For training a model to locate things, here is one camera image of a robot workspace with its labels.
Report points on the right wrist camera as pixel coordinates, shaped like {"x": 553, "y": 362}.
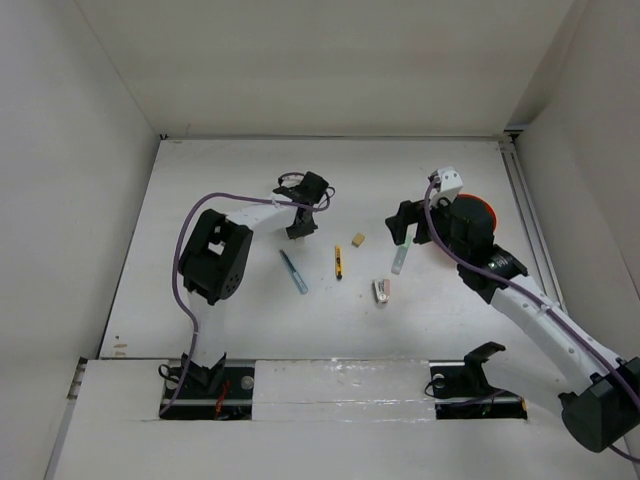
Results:
{"x": 446, "y": 185}

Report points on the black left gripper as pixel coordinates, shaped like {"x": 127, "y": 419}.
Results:
{"x": 301, "y": 232}

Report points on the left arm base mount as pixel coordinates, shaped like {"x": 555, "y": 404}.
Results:
{"x": 221, "y": 393}

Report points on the green thick highlighter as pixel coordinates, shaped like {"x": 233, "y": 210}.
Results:
{"x": 401, "y": 254}

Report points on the blue mechanical pencil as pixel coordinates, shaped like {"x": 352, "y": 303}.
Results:
{"x": 294, "y": 273}

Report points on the small pink white stapler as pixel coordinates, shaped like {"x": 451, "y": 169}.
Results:
{"x": 381, "y": 290}

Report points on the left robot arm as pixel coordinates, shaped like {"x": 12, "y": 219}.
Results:
{"x": 210, "y": 259}

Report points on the tan eraser block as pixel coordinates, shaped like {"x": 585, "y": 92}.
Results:
{"x": 358, "y": 239}

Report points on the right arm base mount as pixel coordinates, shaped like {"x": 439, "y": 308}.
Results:
{"x": 462, "y": 392}

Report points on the yellow utility knife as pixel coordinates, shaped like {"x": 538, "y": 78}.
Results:
{"x": 339, "y": 272}

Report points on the orange round container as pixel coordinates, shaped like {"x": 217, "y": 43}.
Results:
{"x": 477, "y": 221}

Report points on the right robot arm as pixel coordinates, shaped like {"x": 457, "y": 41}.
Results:
{"x": 597, "y": 397}

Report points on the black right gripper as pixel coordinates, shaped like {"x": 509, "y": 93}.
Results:
{"x": 408, "y": 212}

